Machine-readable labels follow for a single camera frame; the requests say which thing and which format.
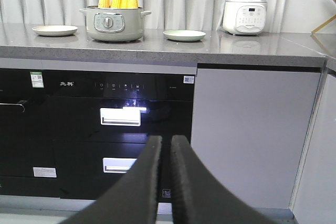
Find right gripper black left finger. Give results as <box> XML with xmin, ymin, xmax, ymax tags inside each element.
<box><xmin>62</xmin><ymin>136</ymin><xmax>162</xmax><ymax>223</ymax></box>

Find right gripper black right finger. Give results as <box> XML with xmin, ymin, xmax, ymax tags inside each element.
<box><xmin>171</xmin><ymin>135</ymin><xmax>265</xmax><ymax>223</ymax></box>

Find black drawer dishwasher appliance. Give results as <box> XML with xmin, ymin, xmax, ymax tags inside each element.
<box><xmin>43</xmin><ymin>70</ymin><xmax>195</xmax><ymax>202</ymax></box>

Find grey cabinet door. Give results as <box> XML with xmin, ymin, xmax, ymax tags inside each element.
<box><xmin>191</xmin><ymin>69</ymin><xmax>320</xmax><ymax>209</ymax></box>

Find black built-in oven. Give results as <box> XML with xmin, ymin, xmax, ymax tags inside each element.
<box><xmin>1</xmin><ymin>69</ymin><xmax>58</xmax><ymax>197</ymax></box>

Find green round plate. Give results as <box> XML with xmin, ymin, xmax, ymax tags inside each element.
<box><xmin>163</xmin><ymin>30</ymin><xmax>206</xmax><ymax>42</ymax></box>

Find green electric cooking pot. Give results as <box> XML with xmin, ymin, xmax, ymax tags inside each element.
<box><xmin>79</xmin><ymin>6</ymin><xmax>152</xmax><ymax>42</ymax></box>

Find white round plate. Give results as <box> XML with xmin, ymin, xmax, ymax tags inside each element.
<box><xmin>32</xmin><ymin>25</ymin><xmax>78</xmax><ymax>37</ymax></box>

